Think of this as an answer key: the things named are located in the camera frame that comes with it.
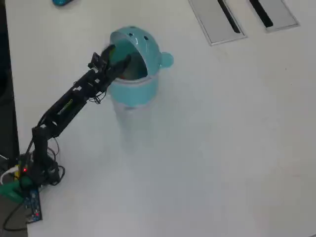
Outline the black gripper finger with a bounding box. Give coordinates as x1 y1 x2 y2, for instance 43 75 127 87
112 54 132 77
103 45 116 65

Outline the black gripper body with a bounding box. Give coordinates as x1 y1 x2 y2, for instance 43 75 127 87
92 63 117 87

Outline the blue circuit board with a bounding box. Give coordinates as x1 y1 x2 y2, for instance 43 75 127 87
23 189 42 223

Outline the green table clamp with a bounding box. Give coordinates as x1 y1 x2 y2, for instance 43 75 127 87
0 177 33 202

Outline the white cable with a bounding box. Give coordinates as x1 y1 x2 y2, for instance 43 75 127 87
0 167 19 185

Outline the silver cable grommet panel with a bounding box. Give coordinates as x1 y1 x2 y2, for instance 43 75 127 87
245 0 300 33
188 0 247 46

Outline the controller board with red LED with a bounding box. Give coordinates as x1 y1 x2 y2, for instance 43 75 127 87
17 153 34 175

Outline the dark furniture beside table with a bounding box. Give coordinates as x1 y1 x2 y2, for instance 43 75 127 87
0 0 20 158

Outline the teal whale-shaped bin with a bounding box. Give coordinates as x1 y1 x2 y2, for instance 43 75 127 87
99 24 175 128

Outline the black wire bundle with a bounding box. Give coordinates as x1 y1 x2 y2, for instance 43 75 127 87
37 138 66 186

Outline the teal plastic object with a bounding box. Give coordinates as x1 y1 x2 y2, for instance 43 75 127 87
51 0 75 7

